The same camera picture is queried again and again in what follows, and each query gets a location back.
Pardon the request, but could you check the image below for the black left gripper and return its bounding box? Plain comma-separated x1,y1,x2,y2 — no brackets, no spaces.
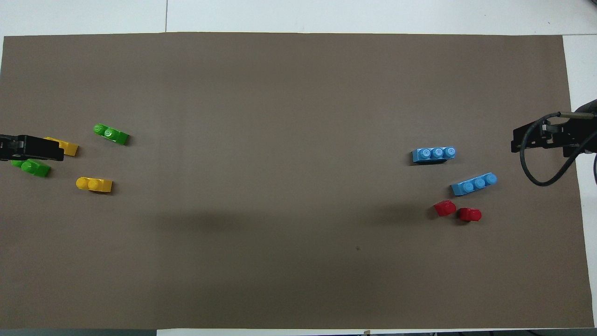
0,134,65,162

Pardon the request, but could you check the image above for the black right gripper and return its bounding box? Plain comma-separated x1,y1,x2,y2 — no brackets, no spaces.
511,114,597,157

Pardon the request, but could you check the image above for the green two-stud toy brick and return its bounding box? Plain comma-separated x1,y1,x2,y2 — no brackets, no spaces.
93,123,130,146
10,159,51,178

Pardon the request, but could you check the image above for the blue three-stud toy brick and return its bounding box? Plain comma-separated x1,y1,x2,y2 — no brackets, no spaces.
450,172,498,197
411,147,457,164

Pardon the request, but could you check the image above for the yellow two-stud toy brick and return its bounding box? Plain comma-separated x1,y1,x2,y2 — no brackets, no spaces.
44,137,79,157
76,176,114,194

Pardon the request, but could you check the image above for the brown table mat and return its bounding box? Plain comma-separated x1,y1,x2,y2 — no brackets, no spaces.
0,32,595,329

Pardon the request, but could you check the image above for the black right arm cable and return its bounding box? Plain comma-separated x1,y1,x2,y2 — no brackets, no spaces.
519,112,584,187

